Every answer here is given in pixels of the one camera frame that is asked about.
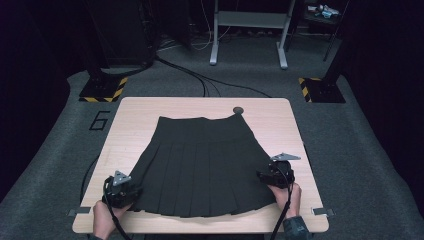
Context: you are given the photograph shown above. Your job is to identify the small clutter on shelf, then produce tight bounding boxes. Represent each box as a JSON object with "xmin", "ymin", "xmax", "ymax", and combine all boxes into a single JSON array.
[{"xmin": 306, "ymin": 3, "xmax": 341, "ymax": 19}]

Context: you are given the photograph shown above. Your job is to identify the black stand base striped tape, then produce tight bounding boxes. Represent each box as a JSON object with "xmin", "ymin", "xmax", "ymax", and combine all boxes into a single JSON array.
[
  {"xmin": 298, "ymin": 77, "xmax": 347, "ymax": 104},
  {"xmin": 78, "ymin": 76, "xmax": 129, "ymax": 103}
]

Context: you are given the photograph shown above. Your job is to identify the grey metal desk frame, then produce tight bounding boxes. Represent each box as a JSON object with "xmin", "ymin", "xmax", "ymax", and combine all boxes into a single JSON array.
[{"xmin": 209, "ymin": 0, "xmax": 297, "ymax": 70}]

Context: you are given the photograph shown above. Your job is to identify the black cable beside table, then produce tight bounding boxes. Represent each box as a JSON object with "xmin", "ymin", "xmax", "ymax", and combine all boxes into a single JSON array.
[{"xmin": 79, "ymin": 154, "xmax": 101, "ymax": 204}]

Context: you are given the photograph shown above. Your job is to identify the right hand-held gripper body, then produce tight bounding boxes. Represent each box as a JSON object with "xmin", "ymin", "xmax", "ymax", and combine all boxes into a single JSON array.
[{"xmin": 267, "ymin": 152, "xmax": 302, "ymax": 189}]

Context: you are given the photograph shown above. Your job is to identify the black floor cables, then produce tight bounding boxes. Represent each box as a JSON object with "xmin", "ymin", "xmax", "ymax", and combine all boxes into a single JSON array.
[{"xmin": 154, "ymin": 55, "xmax": 272, "ymax": 99}]

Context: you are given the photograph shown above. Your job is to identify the person's right hand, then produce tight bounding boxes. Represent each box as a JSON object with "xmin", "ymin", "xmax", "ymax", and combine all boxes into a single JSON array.
[{"xmin": 268, "ymin": 182, "xmax": 303, "ymax": 220}]

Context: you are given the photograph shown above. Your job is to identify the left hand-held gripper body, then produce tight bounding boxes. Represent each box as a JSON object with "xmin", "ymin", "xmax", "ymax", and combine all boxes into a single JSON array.
[{"xmin": 103, "ymin": 170, "xmax": 136, "ymax": 209}]

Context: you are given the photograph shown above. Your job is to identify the black cabinet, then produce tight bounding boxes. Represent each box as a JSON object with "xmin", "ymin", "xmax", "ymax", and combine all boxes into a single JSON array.
[{"xmin": 85, "ymin": 0, "xmax": 158, "ymax": 68}]

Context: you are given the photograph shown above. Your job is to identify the white floor cables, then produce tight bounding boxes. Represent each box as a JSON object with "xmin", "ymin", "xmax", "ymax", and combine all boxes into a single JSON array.
[{"xmin": 190, "ymin": 0, "xmax": 232, "ymax": 52}]

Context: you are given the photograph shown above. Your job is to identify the black pleated skirt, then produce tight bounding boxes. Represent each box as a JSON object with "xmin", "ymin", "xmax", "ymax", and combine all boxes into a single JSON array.
[{"xmin": 128, "ymin": 113, "xmax": 278, "ymax": 219}]

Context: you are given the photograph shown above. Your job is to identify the dark shelf rack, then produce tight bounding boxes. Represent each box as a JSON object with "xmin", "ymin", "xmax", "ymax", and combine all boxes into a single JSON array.
[{"xmin": 286, "ymin": 0, "xmax": 352, "ymax": 63}]

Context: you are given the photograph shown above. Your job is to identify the grey table edge bracket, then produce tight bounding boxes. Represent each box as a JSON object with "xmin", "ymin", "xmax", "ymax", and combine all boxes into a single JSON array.
[
  {"xmin": 311, "ymin": 206, "xmax": 336, "ymax": 217},
  {"xmin": 67, "ymin": 206, "xmax": 92, "ymax": 217}
]

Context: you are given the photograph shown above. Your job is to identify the person's right dark sleeve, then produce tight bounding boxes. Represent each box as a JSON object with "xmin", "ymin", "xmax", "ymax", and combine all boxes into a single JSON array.
[{"xmin": 282, "ymin": 215, "xmax": 313, "ymax": 240}]

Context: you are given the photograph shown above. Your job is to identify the person's left hand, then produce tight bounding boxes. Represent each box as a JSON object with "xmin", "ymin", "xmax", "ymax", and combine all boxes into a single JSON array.
[{"xmin": 92, "ymin": 199, "xmax": 133, "ymax": 240}]

